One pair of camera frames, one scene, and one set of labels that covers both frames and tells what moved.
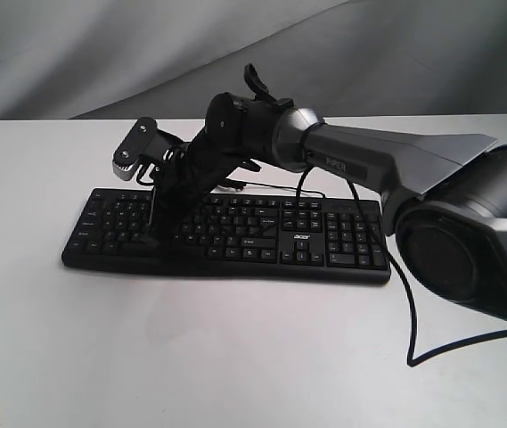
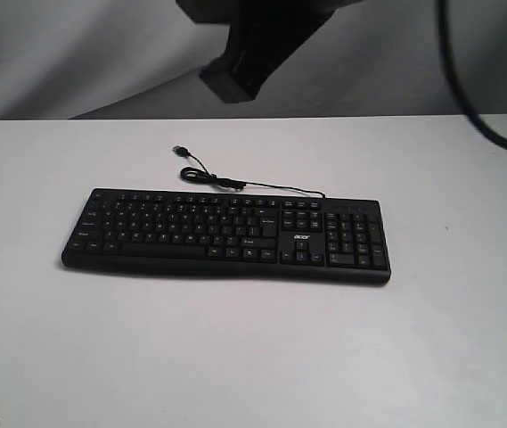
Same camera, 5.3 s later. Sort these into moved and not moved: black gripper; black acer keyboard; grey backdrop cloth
Moved: black gripper
Not moved: black acer keyboard; grey backdrop cloth
